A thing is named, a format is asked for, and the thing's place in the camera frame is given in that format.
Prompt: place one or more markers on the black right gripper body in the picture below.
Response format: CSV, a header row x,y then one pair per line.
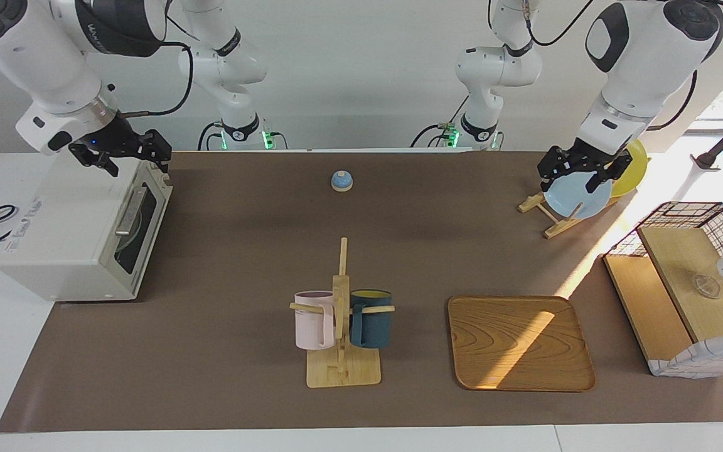
x,y
120,139

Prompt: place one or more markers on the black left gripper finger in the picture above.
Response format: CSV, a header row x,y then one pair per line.
x,y
546,184
600,180

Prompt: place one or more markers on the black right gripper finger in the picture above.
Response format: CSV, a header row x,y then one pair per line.
x,y
110,167
162,164

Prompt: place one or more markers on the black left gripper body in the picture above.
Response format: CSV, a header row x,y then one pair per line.
x,y
584,158

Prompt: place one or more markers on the white toaster oven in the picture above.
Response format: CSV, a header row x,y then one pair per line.
x,y
66,232

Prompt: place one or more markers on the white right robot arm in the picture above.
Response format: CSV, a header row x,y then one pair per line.
x,y
22,50

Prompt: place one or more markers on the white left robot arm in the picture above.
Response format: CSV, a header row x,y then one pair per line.
x,y
644,56

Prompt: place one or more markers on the light blue plate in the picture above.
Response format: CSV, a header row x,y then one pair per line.
x,y
572,194

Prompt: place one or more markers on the yellow plate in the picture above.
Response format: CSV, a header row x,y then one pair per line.
x,y
634,172

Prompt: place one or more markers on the wooden plate rack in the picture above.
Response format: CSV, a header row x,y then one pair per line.
x,y
559,229

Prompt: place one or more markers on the wooden two-tier shelf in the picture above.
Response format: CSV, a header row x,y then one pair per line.
x,y
681,263

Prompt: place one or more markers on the brown table mat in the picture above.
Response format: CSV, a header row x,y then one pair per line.
x,y
242,251

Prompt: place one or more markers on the small glass bowl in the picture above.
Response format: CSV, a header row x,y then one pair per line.
x,y
706,286

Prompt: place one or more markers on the wooden tray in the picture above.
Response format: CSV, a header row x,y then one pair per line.
x,y
518,345

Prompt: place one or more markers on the small blue call bell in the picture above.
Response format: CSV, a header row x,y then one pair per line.
x,y
342,181

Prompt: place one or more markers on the white checked cloth liner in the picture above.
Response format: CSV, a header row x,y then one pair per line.
x,y
706,361

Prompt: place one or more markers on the pink mug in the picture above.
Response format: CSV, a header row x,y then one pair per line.
x,y
311,326

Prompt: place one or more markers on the dark teal mug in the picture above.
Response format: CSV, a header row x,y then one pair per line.
x,y
374,326

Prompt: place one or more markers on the wooden mug tree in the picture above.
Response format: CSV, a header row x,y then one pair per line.
x,y
341,370

